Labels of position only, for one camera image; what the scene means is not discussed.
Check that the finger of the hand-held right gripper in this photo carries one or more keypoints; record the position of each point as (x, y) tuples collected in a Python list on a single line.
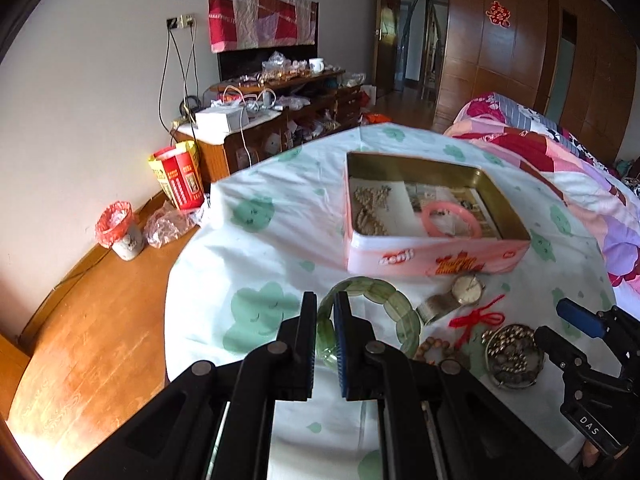
[(555, 345), (580, 317)]

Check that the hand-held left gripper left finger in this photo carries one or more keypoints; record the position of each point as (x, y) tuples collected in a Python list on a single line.
[(307, 345)]

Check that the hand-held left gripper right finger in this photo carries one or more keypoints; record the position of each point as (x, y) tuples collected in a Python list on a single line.
[(342, 350)]

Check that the silver wristwatch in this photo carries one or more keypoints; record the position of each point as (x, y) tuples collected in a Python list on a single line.
[(467, 287)]

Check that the pink tin box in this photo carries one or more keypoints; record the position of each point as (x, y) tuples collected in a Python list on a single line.
[(400, 260)]

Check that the person's right hand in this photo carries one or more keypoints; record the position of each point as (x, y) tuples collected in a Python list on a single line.
[(590, 455)]

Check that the cloud printed bed sheet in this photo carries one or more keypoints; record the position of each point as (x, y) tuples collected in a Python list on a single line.
[(300, 210)]

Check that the patchwork floral quilt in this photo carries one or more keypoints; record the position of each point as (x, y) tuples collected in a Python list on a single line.
[(575, 180)]

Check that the white card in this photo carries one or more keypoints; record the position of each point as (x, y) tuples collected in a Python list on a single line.
[(405, 210)]

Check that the pink bangle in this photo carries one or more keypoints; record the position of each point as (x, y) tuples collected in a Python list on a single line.
[(425, 220)]

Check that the printed paper sheet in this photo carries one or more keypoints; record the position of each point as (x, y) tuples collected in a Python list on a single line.
[(450, 195)]

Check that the red and yellow bag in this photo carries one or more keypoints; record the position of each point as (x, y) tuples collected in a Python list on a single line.
[(180, 180)]

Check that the wooden cabinet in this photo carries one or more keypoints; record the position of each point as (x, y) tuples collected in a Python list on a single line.
[(240, 147)]

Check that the bin with red liner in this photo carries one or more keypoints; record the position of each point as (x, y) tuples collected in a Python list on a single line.
[(120, 232)]

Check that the red plastic bag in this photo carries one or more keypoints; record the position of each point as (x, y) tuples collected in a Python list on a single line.
[(375, 119)]

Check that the white cardboard box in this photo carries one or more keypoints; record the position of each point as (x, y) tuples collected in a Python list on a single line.
[(220, 119)]

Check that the wooden wardrobe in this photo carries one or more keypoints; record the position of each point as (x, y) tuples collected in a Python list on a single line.
[(525, 70)]

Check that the white paper bag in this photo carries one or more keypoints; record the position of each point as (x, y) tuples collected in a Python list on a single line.
[(368, 96)]

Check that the white mug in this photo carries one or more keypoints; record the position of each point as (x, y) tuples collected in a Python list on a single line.
[(315, 65)]

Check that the crumpled clear plastic bag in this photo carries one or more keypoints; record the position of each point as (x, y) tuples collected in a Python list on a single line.
[(276, 62)]

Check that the black television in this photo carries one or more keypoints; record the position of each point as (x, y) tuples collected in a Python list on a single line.
[(240, 65)]

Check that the wooden door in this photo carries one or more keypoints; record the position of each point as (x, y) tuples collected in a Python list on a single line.
[(387, 50)]

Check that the red paper decoration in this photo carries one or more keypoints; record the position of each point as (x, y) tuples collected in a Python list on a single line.
[(498, 14)]

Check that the red patchwork cloth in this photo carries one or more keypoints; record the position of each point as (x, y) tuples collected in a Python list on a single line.
[(260, 20)]

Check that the wall power socket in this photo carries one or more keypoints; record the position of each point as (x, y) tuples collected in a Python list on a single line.
[(180, 21)]

